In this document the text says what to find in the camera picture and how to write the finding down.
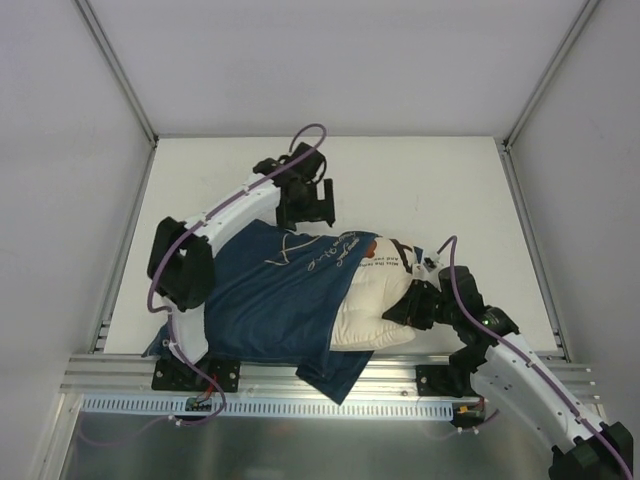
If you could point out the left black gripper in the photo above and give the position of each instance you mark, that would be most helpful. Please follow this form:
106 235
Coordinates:
314 213

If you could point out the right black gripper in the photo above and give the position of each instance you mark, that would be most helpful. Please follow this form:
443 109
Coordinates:
409 304

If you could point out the cream white pillow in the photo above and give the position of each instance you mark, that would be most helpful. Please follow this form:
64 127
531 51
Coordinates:
382 278

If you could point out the blue whale pillowcase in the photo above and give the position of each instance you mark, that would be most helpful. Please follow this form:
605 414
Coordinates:
276 299

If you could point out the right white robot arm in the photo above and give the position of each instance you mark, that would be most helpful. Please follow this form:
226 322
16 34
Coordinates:
497 364

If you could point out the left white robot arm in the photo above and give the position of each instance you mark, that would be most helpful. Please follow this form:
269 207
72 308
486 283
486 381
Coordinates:
181 266

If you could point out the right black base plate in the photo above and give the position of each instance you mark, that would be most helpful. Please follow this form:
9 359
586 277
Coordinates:
443 380

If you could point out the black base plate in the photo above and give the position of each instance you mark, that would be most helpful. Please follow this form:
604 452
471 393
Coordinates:
443 380
170 374

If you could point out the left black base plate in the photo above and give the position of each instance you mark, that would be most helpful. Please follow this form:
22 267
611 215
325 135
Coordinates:
170 374

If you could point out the left aluminium frame post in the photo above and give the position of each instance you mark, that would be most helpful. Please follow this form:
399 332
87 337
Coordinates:
98 33

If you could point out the aluminium frame post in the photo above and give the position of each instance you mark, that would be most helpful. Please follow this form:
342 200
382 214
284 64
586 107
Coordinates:
98 33
561 53

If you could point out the aluminium mounting rail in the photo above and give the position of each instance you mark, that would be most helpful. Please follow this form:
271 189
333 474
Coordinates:
386 377

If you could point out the right aluminium frame post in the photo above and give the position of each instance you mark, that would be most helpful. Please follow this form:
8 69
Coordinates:
561 53

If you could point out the white slotted cable duct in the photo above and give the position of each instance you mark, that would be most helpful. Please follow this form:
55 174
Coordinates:
268 407

